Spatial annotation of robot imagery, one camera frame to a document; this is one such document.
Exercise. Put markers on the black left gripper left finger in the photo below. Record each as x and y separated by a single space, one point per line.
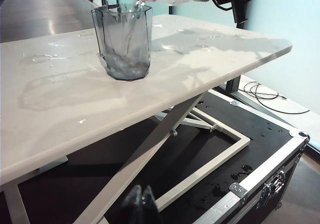
131 206

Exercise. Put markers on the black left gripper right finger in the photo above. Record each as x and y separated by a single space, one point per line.
149 206

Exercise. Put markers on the clear faceted glass mug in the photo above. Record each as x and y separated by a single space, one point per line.
125 47

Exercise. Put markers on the white folding lift table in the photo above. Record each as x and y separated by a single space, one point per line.
150 144

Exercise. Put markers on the black aluminium-edged flight case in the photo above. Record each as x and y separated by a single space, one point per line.
250 139

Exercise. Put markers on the chrome case latch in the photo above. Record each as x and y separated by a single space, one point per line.
272 186

